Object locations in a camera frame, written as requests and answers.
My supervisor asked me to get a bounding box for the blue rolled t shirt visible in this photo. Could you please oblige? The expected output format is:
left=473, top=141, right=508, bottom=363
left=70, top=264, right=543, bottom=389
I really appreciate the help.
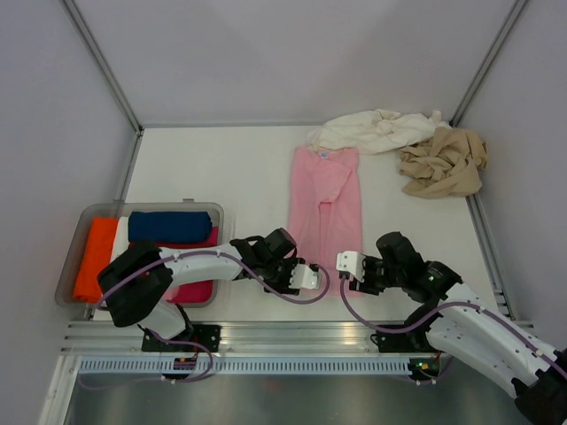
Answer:
left=128, top=212, right=213, bottom=243

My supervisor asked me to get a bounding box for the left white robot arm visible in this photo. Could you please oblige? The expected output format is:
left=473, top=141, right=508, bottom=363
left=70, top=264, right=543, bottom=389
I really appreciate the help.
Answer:
left=97, top=228, right=312, bottom=351

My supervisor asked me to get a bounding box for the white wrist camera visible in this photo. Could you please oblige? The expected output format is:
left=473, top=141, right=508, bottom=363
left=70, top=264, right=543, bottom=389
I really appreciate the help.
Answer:
left=289, top=264, right=321, bottom=290
left=336, top=251, right=366, bottom=282

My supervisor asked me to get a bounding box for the cream white t shirt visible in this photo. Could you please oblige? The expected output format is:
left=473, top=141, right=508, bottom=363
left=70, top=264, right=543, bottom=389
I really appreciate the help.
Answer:
left=307, top=109, right=450, bottom=155

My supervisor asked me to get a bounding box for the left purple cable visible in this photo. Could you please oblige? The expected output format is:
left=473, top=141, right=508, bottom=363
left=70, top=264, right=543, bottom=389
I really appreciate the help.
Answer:
left=79, top=251, right=331, bottom=390

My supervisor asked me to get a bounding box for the white rolled t shirt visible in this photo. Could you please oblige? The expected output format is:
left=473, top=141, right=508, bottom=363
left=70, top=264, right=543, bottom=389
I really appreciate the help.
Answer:
left=110, top=217, right=129, bottom=262

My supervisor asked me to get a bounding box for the left aluminium frame post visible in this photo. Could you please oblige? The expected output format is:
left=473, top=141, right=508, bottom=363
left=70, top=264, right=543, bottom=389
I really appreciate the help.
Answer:
left=59, top=0, right=144, bottom=134

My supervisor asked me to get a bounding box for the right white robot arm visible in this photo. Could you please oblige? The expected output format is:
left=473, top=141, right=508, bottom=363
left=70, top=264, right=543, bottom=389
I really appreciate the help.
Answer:
left=337, top=232, right=566, bottom=424

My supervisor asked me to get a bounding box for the magenta rolled t shirt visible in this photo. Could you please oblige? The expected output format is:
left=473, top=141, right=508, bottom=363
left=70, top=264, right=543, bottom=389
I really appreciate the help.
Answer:
left=165, top=227, right=219, bottom=305

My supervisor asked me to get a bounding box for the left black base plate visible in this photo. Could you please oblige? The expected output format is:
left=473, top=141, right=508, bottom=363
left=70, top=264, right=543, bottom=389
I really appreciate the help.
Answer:
left=141, top=324, right=221, bottom=353

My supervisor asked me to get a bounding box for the right aluminium frame post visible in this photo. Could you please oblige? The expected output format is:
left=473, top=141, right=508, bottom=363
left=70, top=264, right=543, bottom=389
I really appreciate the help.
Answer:
left=449, top=0, right=531, bottom=127

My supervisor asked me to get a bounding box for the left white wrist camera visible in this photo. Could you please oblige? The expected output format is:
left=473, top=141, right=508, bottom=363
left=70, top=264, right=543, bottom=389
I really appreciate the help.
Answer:
left=289, top=264, right=321, bottom=290

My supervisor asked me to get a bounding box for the beige tan t shirt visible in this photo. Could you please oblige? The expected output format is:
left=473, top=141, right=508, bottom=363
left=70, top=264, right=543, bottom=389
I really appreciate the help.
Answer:
left=400, top=127, right=489, bottom=199

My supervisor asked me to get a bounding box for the pink t shirt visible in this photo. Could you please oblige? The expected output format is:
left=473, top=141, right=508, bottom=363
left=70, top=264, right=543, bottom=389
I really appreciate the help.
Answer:
left=287, top=146, right=362, bottom=297

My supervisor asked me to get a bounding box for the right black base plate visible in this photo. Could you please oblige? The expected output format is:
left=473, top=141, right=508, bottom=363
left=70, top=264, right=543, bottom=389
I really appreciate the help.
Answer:
left=369, top=330, right=438, bottom=354

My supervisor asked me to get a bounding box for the aluminium frame post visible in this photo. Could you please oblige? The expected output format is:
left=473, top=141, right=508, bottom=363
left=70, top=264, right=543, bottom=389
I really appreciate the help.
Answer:
left=449, top=0, right=531, bottom=127
left=59, top=0, right=144, bottom=134

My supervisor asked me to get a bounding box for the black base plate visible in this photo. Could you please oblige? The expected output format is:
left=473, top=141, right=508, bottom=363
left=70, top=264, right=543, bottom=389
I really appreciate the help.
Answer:
left=369, top=330, right=438, bottom=354
left=141, top=324, right=221, bottom=353

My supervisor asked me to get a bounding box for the dark red rolled t shirt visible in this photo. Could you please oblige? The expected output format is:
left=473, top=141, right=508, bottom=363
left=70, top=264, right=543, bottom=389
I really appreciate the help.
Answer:
left=127, top=240, right=214, bottom=252

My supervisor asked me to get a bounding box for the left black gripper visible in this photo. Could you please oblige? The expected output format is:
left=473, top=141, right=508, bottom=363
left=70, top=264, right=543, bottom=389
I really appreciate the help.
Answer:
left=261, top=257, right=305, bottom=297

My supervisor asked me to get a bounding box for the grey plastic bin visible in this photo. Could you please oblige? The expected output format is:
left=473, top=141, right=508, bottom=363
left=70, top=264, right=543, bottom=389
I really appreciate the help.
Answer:
left=55, top=199, right=225, bottom=308

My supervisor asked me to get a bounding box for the white slotted cable duct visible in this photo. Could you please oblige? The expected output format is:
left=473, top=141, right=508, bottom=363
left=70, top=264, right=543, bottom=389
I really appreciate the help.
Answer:
left=79, top=357, right=410, bottom=375

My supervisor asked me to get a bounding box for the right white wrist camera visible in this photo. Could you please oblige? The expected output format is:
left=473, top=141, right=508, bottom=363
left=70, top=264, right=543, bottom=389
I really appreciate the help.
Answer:
left=336, top=251, right=366, bottom=282

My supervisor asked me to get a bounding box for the orange rolled t shirt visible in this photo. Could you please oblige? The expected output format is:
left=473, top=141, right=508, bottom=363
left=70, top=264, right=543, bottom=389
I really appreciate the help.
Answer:
left=73, top=218, right=119, bottom=304

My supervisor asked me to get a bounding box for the aluminium rail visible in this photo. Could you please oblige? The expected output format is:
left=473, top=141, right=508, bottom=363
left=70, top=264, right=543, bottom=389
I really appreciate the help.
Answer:
left=59, top=321, right=544, bottom=355

